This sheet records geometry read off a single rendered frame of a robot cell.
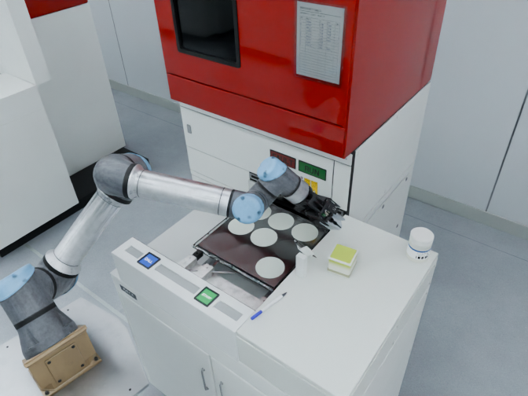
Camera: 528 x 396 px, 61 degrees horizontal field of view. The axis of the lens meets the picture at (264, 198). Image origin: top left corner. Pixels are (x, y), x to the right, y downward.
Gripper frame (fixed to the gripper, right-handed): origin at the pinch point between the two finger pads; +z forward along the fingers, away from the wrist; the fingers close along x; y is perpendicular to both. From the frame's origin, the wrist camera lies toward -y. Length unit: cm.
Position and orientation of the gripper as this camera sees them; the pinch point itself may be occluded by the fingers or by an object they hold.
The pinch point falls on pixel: (336, 225)
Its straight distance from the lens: 148.1
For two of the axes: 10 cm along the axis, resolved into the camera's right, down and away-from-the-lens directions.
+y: 5.0, 1.7, -8.5
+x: 5.3, -8.4, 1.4
